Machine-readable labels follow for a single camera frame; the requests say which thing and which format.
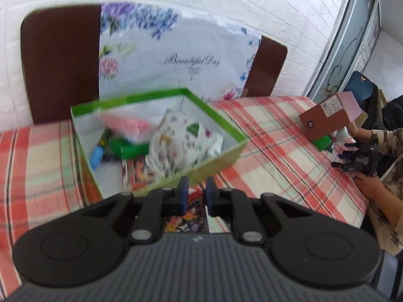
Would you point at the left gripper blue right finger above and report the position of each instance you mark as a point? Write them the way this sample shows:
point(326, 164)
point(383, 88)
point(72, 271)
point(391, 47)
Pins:
point(235, 207)

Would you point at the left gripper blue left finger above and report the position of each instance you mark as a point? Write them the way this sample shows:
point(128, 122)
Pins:
point(152, 210)

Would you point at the blue red card box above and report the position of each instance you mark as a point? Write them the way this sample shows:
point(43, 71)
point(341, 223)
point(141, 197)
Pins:
point(136, 175)

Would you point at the floral drawstring pouch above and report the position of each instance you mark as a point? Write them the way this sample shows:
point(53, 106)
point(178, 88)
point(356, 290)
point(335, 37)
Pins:
point(179, 142)

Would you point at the small green box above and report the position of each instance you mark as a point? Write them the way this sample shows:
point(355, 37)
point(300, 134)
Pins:
point(126, 150)

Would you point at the plastic bag pink items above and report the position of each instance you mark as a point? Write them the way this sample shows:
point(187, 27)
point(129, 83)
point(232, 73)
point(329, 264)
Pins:
point(134, 129)

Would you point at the large green open box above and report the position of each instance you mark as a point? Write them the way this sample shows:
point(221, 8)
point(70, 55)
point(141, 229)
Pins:
point(106, 180)

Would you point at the brown pink cardboard box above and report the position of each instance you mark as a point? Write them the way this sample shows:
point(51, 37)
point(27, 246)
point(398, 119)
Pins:
point(331, 115)

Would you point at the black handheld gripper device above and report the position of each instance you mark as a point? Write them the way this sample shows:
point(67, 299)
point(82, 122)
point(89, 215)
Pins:
point(358, 157)

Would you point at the seated person floral clothes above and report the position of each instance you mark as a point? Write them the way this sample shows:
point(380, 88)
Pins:
point(384, 214)

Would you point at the floral Beautiful Day pillow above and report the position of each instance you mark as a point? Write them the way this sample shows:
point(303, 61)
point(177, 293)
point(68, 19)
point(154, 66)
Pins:
point(144, 47)

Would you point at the dark brown headboard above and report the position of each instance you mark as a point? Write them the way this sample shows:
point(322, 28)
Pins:
point(59, 50)

